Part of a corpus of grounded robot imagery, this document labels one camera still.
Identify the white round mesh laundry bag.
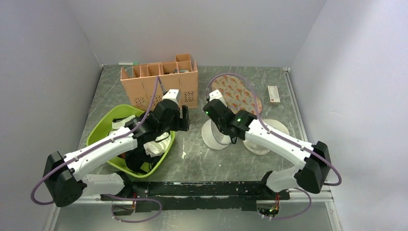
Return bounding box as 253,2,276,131
201,119,231,150

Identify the white bra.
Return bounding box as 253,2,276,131
143,137,171,157

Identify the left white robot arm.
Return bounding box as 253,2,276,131
43,99,190,207

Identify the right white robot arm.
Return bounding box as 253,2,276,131
203,99,331,199

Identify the orange plastic organizer box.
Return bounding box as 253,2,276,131
120,53,198,110

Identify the black garment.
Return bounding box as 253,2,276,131
124,150,162,174

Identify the small white red box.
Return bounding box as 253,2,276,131
268,86,281,104

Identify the green white marker pen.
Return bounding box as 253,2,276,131
118,62,139,65

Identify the green plastic basin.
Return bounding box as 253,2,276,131
86,104,176,178

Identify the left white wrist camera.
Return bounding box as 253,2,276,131
162,89,181,104

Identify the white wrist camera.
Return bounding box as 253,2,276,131
208,90,227,106
162,89,181,104

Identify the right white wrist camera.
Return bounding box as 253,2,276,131
208,90,227,106

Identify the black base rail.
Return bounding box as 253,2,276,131
115,174,290,211

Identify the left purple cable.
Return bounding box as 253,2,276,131
31,76,166,224

